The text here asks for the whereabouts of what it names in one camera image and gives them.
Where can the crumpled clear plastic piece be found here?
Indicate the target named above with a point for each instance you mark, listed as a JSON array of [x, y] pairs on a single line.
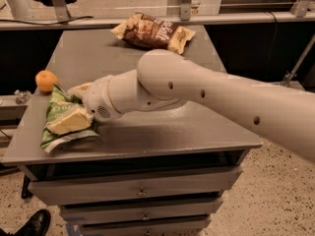
[[22, 97]]

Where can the orange fruit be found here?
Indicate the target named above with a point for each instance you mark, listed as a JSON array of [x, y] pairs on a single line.
[[45, 80]]

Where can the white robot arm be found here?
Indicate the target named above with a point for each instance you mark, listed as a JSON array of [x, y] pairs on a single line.
[[163, 79]]

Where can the middle grey drawer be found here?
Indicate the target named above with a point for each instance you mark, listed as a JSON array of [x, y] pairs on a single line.
[[141, 211]]

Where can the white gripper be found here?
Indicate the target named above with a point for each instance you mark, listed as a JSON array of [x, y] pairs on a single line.
[[96, 98]]

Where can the grey metal rail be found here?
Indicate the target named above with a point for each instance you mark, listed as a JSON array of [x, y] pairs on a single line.
[[85, 22]]

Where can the bottom grey drawer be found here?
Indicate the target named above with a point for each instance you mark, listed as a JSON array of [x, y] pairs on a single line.
[[146, 228]]

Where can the green jalapeno chip bag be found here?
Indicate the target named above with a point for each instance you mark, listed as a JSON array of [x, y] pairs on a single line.
[[59, 102]]

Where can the grey drawer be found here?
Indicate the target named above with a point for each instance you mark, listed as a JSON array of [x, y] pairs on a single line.
[[146, 228], [135, 186], [141, 211]]

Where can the black leather shoe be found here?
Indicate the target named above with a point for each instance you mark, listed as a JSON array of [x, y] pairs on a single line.
[[37, 225]]

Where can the metal bracket post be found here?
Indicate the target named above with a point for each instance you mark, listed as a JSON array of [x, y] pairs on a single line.
[[185, 10]]

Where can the brown sea salt chip bag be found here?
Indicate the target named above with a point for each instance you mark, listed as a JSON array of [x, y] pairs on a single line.
[[150, 32]]

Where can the top grey drawer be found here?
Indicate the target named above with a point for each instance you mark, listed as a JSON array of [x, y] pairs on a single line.
[[135, 186]]

